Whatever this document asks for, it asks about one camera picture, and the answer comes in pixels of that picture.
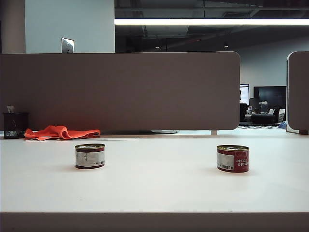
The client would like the orange cloth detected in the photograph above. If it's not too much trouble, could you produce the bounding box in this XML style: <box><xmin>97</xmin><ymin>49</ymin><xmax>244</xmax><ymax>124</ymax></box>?
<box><xmin>24</xmin><ymin>125</ymin><xmax>101</xmax><ymax>141</ymax></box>

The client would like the tomato can with white label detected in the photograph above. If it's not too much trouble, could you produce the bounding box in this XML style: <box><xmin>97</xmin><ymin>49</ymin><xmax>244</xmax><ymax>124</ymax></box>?
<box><xmin>74</xmin><ymin>143</ymin><xmax>106</xmax><ymax>170</ymax></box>

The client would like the black mesh pen holder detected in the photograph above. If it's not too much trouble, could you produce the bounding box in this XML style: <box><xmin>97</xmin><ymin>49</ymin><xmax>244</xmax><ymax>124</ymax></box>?
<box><xmin>2</xmin><ymin>112</ymin><xmax>29</xmax><ymax>139</ymax></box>

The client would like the red tomato paste can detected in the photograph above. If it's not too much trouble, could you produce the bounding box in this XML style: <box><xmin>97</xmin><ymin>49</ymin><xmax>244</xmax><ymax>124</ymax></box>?
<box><xmin>216</xmin><ymin>145</ymin><xmax>250</xmax><ymax>174</ymax></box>

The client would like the grey monitor stand base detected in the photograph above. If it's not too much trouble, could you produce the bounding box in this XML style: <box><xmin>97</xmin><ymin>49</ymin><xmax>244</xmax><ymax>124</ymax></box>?
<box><xmin>150</xmin><ymin>130</ymin><xmax>179</xmax><ymax>135</ymax></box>

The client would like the black round seat cushion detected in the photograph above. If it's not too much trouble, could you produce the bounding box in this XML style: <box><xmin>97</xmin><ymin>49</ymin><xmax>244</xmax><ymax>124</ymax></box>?
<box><xmin>250</xmin><ymin>113</ymin><xmax>276</xmax><ymax>124</ymax></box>

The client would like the lit computer monitor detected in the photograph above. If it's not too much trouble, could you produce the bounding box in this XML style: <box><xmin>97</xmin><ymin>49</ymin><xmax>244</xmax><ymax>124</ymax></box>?
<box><xmin>239</xmin><ymin>83</ymin><xmax>250</xmax><ymax>105</ymax></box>

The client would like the grey desk divider panel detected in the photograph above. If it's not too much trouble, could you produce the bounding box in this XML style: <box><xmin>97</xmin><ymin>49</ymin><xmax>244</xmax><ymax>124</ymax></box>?
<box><xmin>286</xmin><ymin>51</ymin><xmax>309</xmax><ymax>134</ymax></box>
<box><xmin>0</xmin><ymin>51</ymin><xmax>241</xmax><ymax>131</ymax></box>

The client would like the long ceiling light strip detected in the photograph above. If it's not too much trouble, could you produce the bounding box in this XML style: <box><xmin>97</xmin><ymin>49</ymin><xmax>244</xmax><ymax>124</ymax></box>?
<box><xmin>114</xmin><ymin>18</ymin><xmax>309</xmax><ymax>26</ymax></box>

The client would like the black white checkerboard sheet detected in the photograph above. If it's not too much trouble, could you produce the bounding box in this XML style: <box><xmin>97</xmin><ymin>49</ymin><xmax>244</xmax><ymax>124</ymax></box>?
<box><xmin>238</xmin><ymin>125</ymin><xmax>282</xmax><ymax>130</ymax></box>

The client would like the metal wall switch plate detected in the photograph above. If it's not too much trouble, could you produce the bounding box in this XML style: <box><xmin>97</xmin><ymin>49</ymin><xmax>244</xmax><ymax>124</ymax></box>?
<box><xmin>61</xmin><ymin>37</ymin><xmax>75</xmax><ymax>53</ymax></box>

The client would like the large black screen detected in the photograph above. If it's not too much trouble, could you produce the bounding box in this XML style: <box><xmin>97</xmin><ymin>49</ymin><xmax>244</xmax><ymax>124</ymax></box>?
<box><xmin>253</xmin><ymin>86</ymin><xmax>287</xmax><ymax>114</ymax></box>

